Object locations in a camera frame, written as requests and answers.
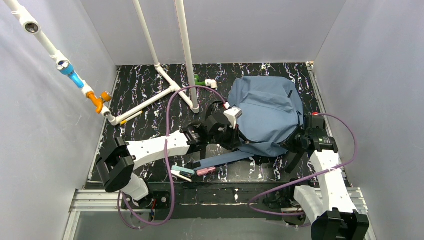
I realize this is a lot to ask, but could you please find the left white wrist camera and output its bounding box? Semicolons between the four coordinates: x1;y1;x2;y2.
223;102;243;129

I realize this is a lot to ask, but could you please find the blue plastic tap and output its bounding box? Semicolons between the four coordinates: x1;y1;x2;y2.
56;60;85;89

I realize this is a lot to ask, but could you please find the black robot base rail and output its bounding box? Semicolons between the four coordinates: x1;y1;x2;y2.
125;182;302;221

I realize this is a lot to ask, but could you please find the pink stapler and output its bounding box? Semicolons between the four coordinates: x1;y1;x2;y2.
196;166;216;176

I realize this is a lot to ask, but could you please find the teal white stapler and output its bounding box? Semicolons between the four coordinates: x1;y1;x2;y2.
171;165;196;183

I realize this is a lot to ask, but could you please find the white slanted pvc pipe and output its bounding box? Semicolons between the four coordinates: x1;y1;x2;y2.
4;0;200;126

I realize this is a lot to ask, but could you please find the green plastic tap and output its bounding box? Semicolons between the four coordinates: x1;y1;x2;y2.
194;74;207;87

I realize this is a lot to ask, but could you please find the thin white rear pipe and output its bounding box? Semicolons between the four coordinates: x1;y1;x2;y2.
132;0;160;68

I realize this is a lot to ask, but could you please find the white vertical pvc pipe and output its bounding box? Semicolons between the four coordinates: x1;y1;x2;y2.
173;0;200;114

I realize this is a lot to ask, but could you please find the blue student backpack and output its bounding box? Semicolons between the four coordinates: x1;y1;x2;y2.
188;76;304;171

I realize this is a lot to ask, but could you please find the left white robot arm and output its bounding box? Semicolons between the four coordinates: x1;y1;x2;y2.
96;107;243;201

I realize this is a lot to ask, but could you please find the orange plastic tap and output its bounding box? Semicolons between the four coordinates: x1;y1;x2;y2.
85;91;112;114

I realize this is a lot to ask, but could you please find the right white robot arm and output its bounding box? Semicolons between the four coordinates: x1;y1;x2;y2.
288;113;370;240

